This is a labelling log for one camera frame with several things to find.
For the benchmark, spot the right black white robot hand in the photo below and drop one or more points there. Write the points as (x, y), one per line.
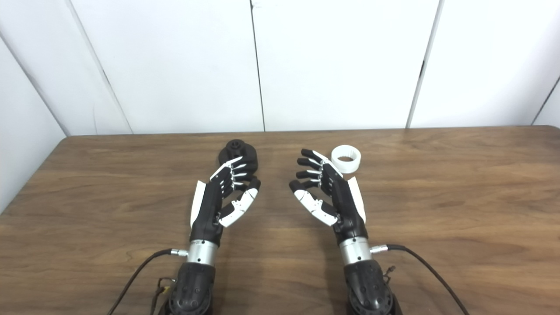
(345, 205)

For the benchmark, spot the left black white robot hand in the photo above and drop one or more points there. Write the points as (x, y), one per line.
(205, 210)

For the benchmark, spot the round black plastic part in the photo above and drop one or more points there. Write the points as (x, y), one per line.
(238, 151)

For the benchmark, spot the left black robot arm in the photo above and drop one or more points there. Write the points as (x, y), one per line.
(194, 284)

